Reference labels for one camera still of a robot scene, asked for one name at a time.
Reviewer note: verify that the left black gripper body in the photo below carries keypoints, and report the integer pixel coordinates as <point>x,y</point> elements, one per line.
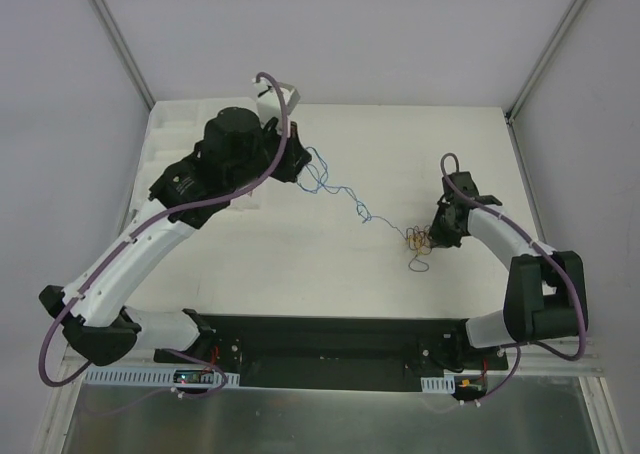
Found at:
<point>291,155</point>

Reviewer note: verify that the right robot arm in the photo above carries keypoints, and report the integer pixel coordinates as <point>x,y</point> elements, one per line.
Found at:
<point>545,299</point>

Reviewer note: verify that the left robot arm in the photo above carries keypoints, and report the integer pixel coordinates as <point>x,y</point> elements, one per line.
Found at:
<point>236,149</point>

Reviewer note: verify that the white foam tray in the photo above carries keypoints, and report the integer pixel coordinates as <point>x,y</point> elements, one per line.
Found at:
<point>172,130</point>

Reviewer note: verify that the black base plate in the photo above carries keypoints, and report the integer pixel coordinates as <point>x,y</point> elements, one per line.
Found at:
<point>356,354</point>

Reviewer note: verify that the right white cable duct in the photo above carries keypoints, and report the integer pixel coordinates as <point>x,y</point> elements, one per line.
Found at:
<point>438,385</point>

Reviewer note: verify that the white cable duct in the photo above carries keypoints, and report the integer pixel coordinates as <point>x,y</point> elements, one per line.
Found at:
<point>438,385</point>
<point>160,377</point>

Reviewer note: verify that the right aluminium frame post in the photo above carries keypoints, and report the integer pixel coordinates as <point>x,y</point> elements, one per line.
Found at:
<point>552,46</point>

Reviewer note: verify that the aluminium frame post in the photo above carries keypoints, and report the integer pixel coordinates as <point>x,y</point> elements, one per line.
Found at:
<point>122,51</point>
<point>552,46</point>

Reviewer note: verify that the left aluminium frame post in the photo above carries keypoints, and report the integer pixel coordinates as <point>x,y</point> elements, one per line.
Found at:
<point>122,51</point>

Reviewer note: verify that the left white cable duct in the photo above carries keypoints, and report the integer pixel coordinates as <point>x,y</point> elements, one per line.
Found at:
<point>160,377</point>

